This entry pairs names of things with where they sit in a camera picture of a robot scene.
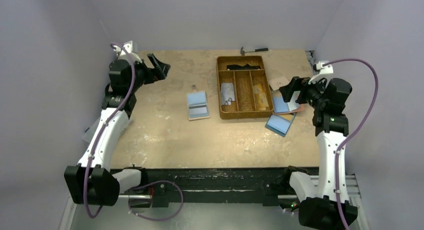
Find open blue pink card holder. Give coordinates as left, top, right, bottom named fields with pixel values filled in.
left=271, top=91, right=306, bottom=115

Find gold cards in tray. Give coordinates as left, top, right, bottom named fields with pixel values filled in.
left=252, top=84, right=269, bottom=111

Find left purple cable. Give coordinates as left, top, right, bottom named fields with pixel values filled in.
left=82, top=42, right=184, bottom=222

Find open beige card holder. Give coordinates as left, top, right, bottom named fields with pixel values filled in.
left=186, top=84, right=211, bottom=121

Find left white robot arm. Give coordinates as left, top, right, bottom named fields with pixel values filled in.
left=64, top=53, right=171, bottom=206

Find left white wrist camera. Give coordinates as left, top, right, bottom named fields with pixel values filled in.
left=111, top=40, right=141, bottom=62

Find hammer with black handle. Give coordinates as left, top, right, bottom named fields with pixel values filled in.
left=240, top=47, right=269, bottom=56

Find woven wicker tray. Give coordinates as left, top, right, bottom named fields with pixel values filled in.
left=216, top=55, right=274, bottom=120

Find black object in tray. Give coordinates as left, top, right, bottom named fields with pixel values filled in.
left=226, top=64, right=261, bottom=71

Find silver cards in tray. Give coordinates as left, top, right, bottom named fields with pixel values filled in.
left=220, top=82, right=236, bottom=106

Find clear plastic screw box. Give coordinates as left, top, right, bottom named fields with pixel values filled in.
left=82, top=117, right=100, bottom=144

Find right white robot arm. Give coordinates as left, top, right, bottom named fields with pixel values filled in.
left=277, top=76, right=358, bottom=230

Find beige snap card holder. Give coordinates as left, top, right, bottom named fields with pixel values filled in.
left=268, top=76, right=290, bottom=91

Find black front rail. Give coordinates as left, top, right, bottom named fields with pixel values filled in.
left=124, top=166, right=296, bottom=208

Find blue card holder front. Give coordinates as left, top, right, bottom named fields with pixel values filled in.
left=265, top=113, right=297, bottom=137

